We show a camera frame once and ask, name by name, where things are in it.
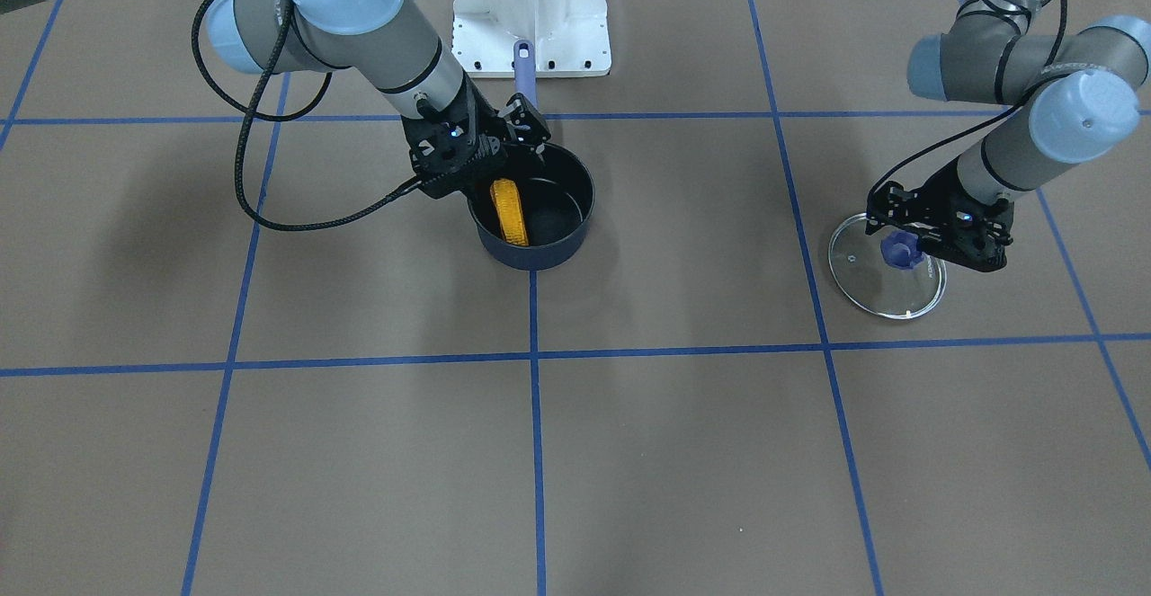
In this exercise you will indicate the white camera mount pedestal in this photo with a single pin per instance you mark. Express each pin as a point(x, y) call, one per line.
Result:
point(570, 38)

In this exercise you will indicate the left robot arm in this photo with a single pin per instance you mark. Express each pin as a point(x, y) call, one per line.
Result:
point(1067, 99)

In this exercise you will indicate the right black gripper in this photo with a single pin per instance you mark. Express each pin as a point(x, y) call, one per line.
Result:
point(492, 126)

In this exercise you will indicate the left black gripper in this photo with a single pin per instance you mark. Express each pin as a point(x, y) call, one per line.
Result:
point(935, 201)

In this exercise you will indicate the dark blue saucepan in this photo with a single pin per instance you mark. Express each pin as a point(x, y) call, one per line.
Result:
point(556, 187)

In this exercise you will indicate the glass lid blue knob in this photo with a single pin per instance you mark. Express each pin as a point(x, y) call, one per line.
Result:
point(884, 273)

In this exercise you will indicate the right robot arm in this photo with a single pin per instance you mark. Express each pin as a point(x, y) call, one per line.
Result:
point(390, 43)

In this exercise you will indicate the yellow corn cob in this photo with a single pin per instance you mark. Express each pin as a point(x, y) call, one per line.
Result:
point(509, 213)

